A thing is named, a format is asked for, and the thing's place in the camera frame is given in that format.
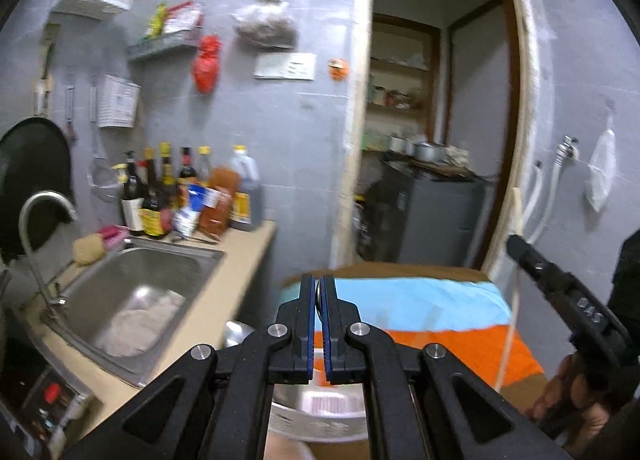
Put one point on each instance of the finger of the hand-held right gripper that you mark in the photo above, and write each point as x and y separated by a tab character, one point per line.
545	272

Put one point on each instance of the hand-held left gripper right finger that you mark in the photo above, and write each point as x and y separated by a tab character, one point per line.
328	330

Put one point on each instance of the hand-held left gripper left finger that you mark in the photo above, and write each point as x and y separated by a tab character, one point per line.
312	330

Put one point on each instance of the wooden chopstick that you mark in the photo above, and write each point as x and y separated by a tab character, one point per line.
510	320

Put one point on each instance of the white plastic utensil holder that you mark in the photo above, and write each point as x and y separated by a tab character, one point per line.
300	422

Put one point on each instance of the person's right hand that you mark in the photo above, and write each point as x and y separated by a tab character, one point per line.
562	390

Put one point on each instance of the beige kitchen countertop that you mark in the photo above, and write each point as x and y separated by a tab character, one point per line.
242	265

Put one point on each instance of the striped blue orange brown cloth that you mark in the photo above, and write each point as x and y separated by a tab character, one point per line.
425	300

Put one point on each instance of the white hanging plastic bag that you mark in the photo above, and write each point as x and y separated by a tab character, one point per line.
602	174

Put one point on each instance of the grey cabinet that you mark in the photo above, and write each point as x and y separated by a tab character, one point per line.
430	220

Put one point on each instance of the orange red packet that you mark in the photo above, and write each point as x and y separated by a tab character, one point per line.
220	210

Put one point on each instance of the large oil jug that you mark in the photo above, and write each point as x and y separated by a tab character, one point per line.
247	190

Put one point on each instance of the blue white packet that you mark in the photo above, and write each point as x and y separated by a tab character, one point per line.
197	210

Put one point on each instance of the grey metal pot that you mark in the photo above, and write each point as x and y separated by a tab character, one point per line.
429	152

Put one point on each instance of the white cloth in sink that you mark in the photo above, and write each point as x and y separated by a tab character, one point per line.
140	325

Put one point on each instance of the steel sink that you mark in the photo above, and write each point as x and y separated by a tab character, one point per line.
130	280

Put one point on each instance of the small metal pot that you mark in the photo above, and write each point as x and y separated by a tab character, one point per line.
400	145

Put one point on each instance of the dark bottle yellow label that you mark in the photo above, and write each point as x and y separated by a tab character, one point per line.
152	215

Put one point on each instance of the yellow cap clear bottle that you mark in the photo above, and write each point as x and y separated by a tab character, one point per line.
204	164

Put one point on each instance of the red cap dark bottle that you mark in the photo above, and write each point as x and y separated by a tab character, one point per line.
186	164

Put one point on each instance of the yellow cap sauce bottle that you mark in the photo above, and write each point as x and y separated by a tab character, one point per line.
167	169

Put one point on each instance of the pink brush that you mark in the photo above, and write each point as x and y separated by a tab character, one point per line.
114	235

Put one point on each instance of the wooden pantry shelf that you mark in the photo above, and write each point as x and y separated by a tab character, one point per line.
400	104

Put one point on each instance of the yellow sponge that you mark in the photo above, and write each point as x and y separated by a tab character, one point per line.
89	250

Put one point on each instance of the appliance with red knob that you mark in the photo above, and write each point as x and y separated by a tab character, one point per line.
52	400

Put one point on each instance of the red plastic bag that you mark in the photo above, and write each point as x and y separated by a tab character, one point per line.
206	64

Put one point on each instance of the steel faucet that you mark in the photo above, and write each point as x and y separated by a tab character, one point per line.
30	210

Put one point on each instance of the clear bag of goods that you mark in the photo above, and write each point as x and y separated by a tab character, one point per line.
267	19

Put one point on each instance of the black round pan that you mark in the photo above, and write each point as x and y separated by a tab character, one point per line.
35	179

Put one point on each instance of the wall water tap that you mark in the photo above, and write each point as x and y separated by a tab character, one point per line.
567	147

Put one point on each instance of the pale door frame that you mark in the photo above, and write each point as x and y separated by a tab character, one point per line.
355	139

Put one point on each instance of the orange wall hook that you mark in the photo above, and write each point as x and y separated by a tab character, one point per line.
338	68

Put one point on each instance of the white wall socket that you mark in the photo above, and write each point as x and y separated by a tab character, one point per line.
285	66

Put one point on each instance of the white wall basket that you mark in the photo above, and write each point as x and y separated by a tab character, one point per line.
117	102

